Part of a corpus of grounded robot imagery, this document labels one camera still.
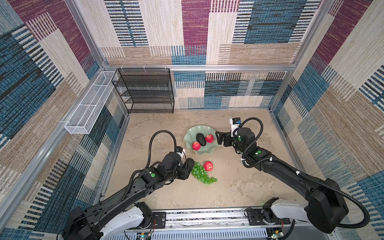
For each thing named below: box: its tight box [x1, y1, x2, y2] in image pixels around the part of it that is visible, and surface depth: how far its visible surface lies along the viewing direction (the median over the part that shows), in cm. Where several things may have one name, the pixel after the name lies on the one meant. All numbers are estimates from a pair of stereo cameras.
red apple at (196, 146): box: [192, 141, 201, 151], surface depth 98 cm
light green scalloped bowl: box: [184, 125, 220, 156], surface depth 101 cm
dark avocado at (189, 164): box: [184, 158, 195, 179], surface depth 79 cm
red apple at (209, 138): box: [205, 134, 215, 144], surface depth 100 cm
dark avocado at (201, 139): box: [196, 133, 207, 147], surface depth 101 cm
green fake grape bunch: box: [192, 161, 218, 185], surface depth 87 cm
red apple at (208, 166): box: [203, 161, 214, 172], surface depth 89 cm
